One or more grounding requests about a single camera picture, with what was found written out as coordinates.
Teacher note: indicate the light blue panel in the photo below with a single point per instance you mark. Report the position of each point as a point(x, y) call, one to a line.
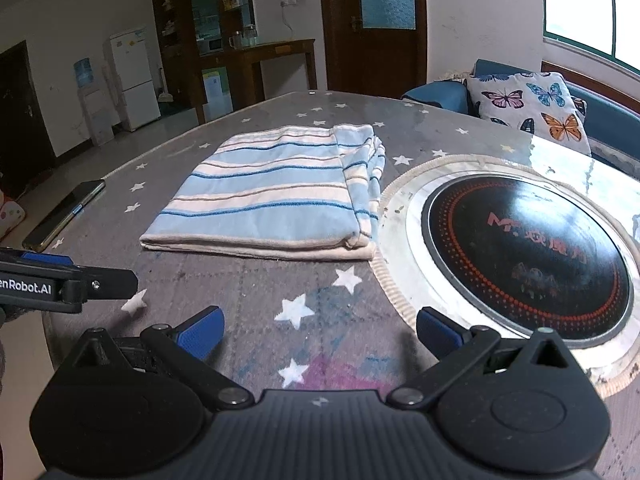
point(217, 91)

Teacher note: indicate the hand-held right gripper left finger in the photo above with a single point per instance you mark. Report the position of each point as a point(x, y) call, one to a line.
point(200, 332)

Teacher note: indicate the pink spotted soft toy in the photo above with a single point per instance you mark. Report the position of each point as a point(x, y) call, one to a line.
point(10, 217)

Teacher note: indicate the dark wooden room door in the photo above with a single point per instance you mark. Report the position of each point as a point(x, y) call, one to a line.
point(22, 120)

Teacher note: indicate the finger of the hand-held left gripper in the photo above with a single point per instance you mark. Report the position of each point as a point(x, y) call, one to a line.
point(47, 259)
point(107, 284)

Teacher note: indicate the butterfly print pillow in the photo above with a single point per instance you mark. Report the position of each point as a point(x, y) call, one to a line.
point(530, 105)

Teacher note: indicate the blue sofa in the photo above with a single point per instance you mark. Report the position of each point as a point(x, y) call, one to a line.
point(440, 92)

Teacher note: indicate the dark wooden display cabinet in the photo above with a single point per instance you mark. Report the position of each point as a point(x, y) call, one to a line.
point(175, 35)

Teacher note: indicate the round black induction cooker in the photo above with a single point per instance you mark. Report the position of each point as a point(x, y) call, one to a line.
point(525, 255)

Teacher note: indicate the white refrigerator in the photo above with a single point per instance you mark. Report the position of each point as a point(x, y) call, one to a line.
point(135, 80)

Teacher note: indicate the white microwave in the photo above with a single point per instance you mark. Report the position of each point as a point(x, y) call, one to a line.
point(211, 46)

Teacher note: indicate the green-framed window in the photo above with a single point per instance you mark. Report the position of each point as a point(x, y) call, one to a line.
point(580, 5)

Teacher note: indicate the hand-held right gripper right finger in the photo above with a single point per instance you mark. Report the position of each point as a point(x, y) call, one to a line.
point(437, 332)

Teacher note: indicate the white water dispenser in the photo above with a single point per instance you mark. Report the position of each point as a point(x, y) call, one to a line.
point(95, 110)

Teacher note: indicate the striped blue white towel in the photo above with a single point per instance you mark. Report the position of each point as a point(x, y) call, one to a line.
point(260, 195)

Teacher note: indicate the glass jars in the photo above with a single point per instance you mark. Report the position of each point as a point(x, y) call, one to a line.
point(247, 37)

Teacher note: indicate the dark wooden side table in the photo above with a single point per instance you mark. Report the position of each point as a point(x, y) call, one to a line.
point(260, 60)

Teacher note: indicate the white broom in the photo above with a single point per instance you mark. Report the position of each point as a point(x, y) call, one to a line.
point(164, 91)

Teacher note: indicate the black smartphone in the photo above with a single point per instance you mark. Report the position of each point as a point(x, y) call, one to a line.
point(65, 215)

